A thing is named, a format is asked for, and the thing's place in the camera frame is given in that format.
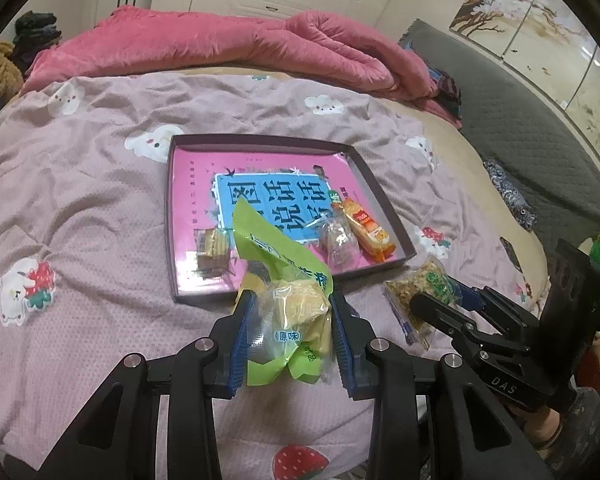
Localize dark shallow cardboard box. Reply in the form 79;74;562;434
166;134;417;306

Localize grey padded headboard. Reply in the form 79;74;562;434
397;19;600;246

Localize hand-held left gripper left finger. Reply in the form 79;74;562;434
45;290;256;480

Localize clear pastry packet green label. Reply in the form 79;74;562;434
384;255;463;348

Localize long orange biscuit packet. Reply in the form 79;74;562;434
330;195;397;263

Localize blue patterned cloth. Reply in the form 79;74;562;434
482;157;536;233

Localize brown plush toy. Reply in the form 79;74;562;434
0;40;26;101

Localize green cake snack packet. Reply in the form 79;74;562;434
231;195;337;386

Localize black clothes pile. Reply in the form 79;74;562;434
12;10;63;61

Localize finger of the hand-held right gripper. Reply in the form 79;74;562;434
447;282;526;331
410;291;473;348

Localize clear candy packet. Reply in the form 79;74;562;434
320;217;363;271

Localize small clear cake packet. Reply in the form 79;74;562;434
192;226;236;281

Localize tree wall painting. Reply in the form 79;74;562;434
450;0;600;186

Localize pink and blue book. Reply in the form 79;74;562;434
175;145;408;293

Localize beige bed sheet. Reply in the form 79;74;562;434
380;95;551;311

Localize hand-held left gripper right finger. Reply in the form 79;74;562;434
328;291;556;480

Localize person's right forearm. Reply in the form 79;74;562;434
522;385;600;466

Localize pink quilt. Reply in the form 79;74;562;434
17;4;463;131

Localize dark striped clothes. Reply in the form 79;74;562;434
400;40;463;121

